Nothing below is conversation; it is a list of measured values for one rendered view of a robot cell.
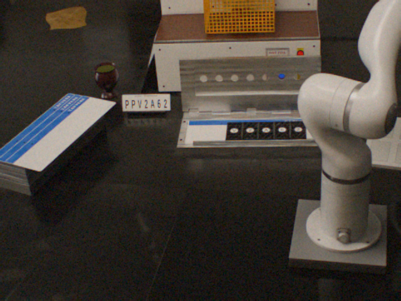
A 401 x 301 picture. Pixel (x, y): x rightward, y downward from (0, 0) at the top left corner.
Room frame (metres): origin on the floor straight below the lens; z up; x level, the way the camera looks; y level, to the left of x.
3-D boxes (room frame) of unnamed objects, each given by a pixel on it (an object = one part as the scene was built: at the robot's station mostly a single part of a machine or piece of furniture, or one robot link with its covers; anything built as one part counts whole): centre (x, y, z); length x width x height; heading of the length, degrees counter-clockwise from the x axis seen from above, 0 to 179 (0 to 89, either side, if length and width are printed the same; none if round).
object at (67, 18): (3.06, 0.52, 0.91); 0.22 x 0.18 x 0.02; 10
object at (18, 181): (2.01, 0.46, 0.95); 0.40 x 0.13 x 0.10; 150
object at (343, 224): (1.51, -0.34, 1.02); 0.19 x 0.19 x 0.18
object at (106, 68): (2.36, 0.30, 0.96); 0.09 x 0.09 x 0.11
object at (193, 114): (2.04, -0.16, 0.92); 0.44 x 0.21 x 0.04; 82
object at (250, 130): (2.01, -0.15, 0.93); 0.10 x 0.05 x 0.01; 172
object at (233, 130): (2.01, -0.10, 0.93); 0.10 x 0.05 x 0.01; 172
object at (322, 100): (1.53, -0.32, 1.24); 0.19 x 0.12 x 0.24; 51
